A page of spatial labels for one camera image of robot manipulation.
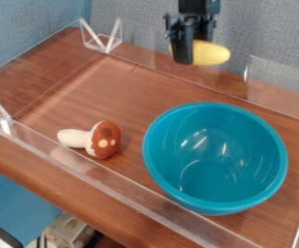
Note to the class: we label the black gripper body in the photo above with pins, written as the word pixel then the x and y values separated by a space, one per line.
pixel 206 8

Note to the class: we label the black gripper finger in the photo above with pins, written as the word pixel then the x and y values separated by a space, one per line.
pixel 206 29
pixel 180 39

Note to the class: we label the blue plastic bowl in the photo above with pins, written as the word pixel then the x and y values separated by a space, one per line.
pixel 215 157

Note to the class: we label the yellow toy banana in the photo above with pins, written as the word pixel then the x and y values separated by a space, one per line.
pixel 208 54

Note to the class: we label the grey metal bracket below table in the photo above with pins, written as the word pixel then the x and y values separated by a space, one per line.
pixel 66 233

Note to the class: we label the clear acrylic barrier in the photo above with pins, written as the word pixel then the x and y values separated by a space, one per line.
pixel 79 78

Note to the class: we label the brown white toy mushroom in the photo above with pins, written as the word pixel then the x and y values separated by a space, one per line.
pixel 100 141

